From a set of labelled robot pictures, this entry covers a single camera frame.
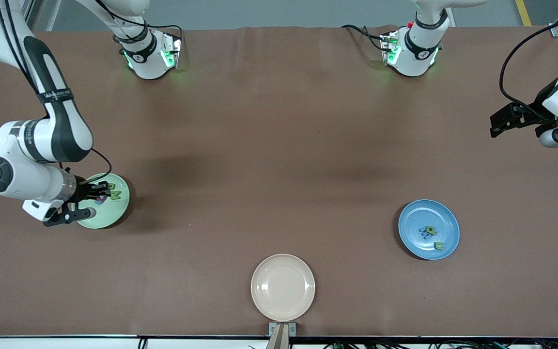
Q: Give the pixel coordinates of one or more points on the white table edge rail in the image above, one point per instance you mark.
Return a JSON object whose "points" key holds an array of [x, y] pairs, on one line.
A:
{"points": [[66, 344]]}

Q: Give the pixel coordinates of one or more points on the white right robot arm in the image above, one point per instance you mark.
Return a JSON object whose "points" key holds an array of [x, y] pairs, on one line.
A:
{"points": [[17, 169]]}

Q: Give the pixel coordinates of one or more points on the green letter u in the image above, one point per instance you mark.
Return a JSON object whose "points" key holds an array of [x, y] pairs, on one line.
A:
{"points": [[439, 247]]}

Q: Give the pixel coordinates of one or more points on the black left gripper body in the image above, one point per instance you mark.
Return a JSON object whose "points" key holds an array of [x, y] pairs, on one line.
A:
{"points": [[534, 115]]}

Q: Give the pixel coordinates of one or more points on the green plate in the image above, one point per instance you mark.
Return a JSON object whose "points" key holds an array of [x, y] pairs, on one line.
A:
{"points": [[114, 213]]}

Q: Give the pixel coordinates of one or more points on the blue plate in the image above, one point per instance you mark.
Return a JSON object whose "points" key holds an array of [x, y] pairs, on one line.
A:
{"points": [[414, 213]]}

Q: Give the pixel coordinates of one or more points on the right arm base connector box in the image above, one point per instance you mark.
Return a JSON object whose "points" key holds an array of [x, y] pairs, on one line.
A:
{"points": [[175, 48]]}

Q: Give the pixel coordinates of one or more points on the blue letter m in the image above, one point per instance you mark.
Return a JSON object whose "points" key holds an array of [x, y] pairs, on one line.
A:
{"points": [[423, 230]]}

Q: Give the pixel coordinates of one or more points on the beige plate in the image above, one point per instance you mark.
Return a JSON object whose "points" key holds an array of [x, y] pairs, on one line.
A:
{"points": [[283, 288]]}

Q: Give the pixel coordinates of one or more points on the green letter p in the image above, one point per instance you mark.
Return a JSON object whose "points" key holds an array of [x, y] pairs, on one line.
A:
{"points": [[432, 230]]}

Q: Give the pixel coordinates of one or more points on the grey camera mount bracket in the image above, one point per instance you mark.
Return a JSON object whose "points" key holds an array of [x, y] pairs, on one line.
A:
{"points": [[281, 334]]}

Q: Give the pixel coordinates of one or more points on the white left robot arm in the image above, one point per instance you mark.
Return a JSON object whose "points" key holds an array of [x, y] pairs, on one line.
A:
{"points": [[417, 58]]}

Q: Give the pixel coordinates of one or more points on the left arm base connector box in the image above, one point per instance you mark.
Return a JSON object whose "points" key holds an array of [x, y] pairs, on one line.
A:
{"points": [[386, 46]]}

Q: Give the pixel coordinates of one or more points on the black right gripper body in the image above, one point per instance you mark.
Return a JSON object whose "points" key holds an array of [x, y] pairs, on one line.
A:
{"points": [[84, 190]]}

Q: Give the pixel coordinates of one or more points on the green letter N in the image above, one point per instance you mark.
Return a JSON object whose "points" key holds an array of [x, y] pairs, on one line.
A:
{"points": [[116, 195]]}

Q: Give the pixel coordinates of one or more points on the brown table mat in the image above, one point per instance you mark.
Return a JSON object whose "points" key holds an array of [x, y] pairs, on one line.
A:
{"points": [[279, 97]]}

